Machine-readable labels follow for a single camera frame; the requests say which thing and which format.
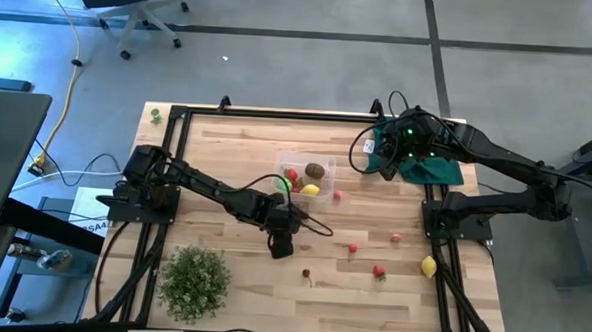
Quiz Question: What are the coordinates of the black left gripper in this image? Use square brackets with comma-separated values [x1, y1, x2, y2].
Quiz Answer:
[259, 193, 306, 261]

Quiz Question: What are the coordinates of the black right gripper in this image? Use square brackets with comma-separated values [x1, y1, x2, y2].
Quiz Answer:
[378, 109, 454, 185]

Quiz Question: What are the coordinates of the clear plastic container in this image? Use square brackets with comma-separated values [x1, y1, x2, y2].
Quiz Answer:
[271, 151, 339, 205]

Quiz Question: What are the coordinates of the brown toy kiwi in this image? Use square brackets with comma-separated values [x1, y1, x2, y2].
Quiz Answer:
[303, 161, 327, 180]

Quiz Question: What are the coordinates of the dark green cloth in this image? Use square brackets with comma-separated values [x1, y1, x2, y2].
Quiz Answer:
[364, 116, 468, 187]

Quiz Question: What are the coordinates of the green potted plant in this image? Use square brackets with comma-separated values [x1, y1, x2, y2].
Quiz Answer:
[155, 243, 234, 328]

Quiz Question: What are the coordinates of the white paper sign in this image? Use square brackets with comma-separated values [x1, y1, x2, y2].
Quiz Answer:
[66, 185, 114, 239]

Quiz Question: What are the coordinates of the dark grey desk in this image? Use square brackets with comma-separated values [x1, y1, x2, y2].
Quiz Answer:
[0, 90, 54, 236]

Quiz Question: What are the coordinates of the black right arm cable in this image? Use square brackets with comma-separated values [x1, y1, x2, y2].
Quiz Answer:
[348, 87, 420, 178]

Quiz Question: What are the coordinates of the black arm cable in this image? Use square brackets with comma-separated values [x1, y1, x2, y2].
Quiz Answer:
[212, 169, 338, 238]
[348, 87, 420, 178]

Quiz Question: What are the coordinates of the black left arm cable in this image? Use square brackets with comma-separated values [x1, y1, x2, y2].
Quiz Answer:
[212, 169, 338, 238]

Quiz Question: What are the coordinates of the black aluminium table frame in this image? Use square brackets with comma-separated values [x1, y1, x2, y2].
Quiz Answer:
[81, 88, 519, 332]

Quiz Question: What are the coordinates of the white floor cable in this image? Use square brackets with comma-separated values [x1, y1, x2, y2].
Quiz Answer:
[11, 166, 127, 199]

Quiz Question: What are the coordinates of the yellow floor cable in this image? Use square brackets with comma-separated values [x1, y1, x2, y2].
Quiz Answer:
[27, 0, 85, 170]

